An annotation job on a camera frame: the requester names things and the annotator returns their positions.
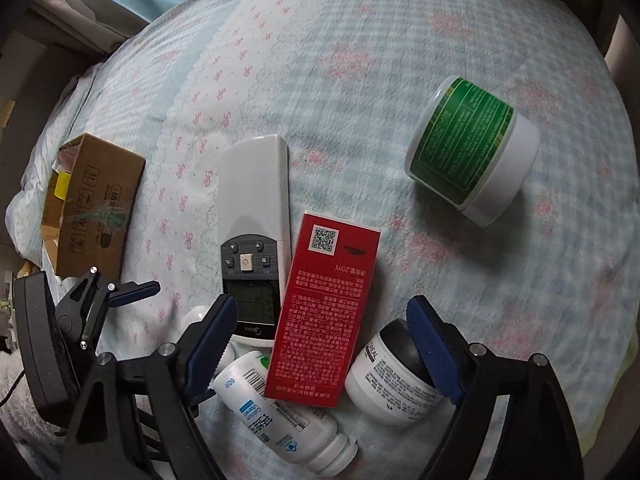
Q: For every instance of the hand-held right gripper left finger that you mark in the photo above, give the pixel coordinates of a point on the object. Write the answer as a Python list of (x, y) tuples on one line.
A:
[(212, 342)]

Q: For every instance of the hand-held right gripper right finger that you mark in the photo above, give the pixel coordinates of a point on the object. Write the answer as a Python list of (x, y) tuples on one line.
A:
[(434, 355)]

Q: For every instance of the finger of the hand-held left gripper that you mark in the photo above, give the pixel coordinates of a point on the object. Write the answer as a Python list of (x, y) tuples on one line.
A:
[(131, 294)]

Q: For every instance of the red carton box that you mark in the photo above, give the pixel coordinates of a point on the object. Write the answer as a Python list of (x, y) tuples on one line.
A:
[(320, 320)]

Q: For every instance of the small white round object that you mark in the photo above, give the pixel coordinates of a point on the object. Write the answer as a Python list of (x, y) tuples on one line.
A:
[(194, 316)]

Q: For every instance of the white jar with black lid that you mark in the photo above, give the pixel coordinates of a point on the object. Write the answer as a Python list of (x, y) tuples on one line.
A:
[(380, 385)]

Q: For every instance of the white fluffy cloth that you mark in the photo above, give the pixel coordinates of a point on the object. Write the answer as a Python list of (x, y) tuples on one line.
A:
[(20, 410)]

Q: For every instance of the brown cardboard box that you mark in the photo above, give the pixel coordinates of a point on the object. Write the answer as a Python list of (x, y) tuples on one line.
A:
[(102, 210)]

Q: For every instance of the white plastic bottle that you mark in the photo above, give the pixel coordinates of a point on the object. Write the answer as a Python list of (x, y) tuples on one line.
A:
[(290, 435)]

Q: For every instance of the yellow tape piece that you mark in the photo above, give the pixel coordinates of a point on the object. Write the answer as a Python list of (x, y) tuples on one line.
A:
[(62, 186)]

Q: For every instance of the white remote control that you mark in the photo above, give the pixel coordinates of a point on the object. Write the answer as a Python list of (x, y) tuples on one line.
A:
[(255, 195)]

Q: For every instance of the white jar with green label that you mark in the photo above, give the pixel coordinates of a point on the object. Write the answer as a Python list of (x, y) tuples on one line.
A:
[(465, 145)]

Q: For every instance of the beige cloth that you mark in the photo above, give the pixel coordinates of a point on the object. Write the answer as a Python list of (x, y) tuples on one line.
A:
[(85, 20)]

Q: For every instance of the printed bow pattern blanket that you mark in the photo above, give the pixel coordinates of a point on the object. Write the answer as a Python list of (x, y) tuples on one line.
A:
[(350, 60)]

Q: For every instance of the brown wooden furniture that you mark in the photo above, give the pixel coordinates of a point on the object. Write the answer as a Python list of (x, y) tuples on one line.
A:
[(622, 60)]

